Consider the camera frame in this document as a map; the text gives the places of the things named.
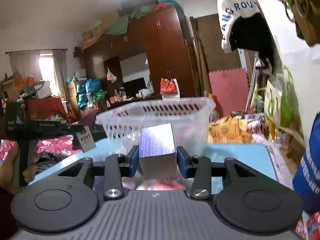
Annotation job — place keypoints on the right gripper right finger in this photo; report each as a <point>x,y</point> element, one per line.
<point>198,168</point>

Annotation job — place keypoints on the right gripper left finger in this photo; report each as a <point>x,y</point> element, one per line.
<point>116,167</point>

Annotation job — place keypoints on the silver purple medicine box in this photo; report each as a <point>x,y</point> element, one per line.
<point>157,152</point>

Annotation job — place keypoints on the person left hand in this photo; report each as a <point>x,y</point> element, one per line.
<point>10,171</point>

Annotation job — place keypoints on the clear plastic basket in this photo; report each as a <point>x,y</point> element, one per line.
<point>189,118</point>

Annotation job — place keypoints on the white cigarette box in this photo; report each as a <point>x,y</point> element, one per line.
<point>85,140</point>

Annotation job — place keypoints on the yellow orange blanket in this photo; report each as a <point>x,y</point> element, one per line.
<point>233,130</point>

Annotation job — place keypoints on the orange white plastic bag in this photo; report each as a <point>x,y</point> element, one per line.
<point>169,89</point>

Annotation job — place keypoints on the pink foam mat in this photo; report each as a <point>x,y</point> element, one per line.
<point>231,90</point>

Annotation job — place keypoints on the dark red wooden wardrobe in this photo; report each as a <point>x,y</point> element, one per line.
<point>154,45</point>

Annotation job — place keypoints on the green white tote bag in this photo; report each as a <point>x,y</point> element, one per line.
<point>280,100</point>

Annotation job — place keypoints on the blue shopping bag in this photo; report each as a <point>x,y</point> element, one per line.
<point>306,179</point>

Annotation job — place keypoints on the brown wooden board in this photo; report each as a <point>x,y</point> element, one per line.
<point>208,30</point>

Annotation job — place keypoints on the white hoodie blue letters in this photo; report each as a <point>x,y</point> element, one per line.
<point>243,27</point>

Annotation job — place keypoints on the brown hanging bag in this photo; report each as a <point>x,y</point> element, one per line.
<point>305,15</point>

